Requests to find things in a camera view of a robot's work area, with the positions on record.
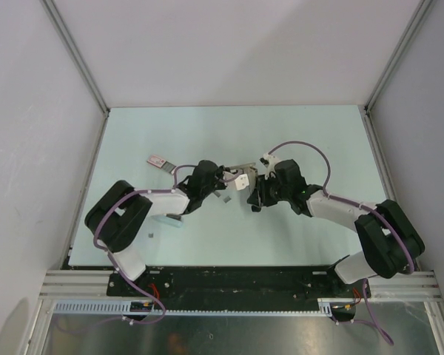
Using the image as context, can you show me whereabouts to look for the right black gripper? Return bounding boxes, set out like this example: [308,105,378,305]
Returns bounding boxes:
[248,172,292,206]

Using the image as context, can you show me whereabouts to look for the white slotted cable duct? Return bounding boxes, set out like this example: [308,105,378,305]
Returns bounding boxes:
[51,298,336,318]

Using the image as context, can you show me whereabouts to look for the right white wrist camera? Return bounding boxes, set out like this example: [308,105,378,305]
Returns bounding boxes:
[260,153,280,180]

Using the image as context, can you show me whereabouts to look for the beige black stapler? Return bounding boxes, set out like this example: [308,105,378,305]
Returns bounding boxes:
[228,163,258,187]

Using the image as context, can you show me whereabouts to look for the left aluminium frame post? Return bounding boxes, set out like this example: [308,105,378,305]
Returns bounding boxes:
[40,0,110,117]

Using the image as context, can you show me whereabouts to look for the red white staple box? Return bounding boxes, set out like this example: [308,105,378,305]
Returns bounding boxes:
[147,155,176,175]

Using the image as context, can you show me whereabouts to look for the aluminium frame post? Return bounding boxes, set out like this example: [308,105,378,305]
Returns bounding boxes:
[40,0,110,117]
[363,0,437,116]

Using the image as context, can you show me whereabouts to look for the light blue white stapler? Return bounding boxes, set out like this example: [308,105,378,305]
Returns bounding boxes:
[152,214,184,228]

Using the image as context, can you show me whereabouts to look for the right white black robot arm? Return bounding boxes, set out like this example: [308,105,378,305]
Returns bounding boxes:
[247,154,426,297]

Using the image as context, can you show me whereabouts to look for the aluminium front rail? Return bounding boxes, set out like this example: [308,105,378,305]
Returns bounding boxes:
[38,270,443,302]

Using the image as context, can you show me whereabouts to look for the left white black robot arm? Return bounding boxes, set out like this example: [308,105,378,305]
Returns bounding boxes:
[84,160,230,296]

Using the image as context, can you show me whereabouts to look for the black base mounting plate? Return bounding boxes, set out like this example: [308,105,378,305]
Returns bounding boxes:
[107,266,364,312]

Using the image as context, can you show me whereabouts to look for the right aluminium frame post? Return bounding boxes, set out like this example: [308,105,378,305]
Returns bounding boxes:
[363,0,437,116]

